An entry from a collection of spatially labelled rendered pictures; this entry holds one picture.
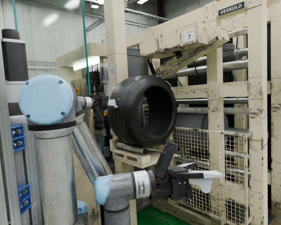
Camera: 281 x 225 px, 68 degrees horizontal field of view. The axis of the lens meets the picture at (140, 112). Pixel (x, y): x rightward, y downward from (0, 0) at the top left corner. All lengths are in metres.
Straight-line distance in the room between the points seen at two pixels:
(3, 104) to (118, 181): 0.46
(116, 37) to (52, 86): 1.37
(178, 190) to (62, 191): 0.31
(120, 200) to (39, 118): 0.30
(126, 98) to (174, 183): 0.88
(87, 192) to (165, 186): 1.46
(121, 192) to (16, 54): 0.63
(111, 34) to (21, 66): 1.09
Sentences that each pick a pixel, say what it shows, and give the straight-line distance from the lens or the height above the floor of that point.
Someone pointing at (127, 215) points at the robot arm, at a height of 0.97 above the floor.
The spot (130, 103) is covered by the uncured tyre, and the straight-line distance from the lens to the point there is 1.40.
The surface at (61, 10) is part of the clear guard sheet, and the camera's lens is 2.00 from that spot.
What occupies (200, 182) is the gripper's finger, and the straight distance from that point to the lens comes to 0.64.
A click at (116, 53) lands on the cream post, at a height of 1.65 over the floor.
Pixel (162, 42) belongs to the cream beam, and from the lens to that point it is 1.77.
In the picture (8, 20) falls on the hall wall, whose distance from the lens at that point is 11.03.
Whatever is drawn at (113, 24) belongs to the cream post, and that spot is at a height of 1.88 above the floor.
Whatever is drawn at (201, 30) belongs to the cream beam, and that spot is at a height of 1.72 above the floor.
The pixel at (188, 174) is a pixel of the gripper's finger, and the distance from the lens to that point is 0.62.
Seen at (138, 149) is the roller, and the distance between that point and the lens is 1.52.
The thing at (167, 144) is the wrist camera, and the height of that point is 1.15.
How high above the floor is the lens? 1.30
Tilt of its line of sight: 5 degrees down
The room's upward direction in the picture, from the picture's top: 3 degrees counter-clockwise
